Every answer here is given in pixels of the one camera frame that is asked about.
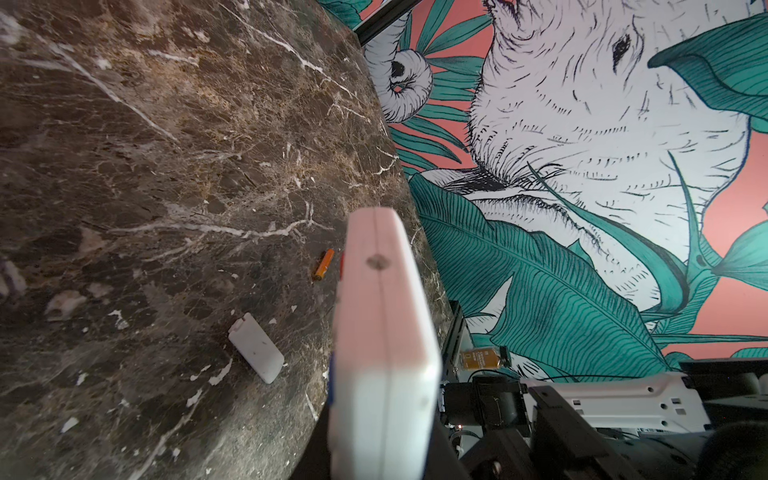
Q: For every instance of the orange AA battery lying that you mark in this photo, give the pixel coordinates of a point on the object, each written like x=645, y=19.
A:
x=323, y=265

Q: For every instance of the white remote control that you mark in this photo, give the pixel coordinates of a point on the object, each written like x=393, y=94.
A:
x=386, y=363

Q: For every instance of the black corner frame post right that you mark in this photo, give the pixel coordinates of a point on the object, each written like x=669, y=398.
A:
x=382, y=18

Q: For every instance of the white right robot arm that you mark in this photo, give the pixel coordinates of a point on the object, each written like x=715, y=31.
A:
x=707, y=420

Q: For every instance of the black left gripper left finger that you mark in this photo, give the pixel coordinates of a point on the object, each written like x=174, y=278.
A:
x=314, y=463

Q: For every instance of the white battery cover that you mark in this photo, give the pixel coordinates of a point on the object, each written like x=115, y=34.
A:
x=259, y=351

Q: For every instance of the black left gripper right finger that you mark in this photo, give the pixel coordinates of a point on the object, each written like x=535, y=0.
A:
x=442, y=462

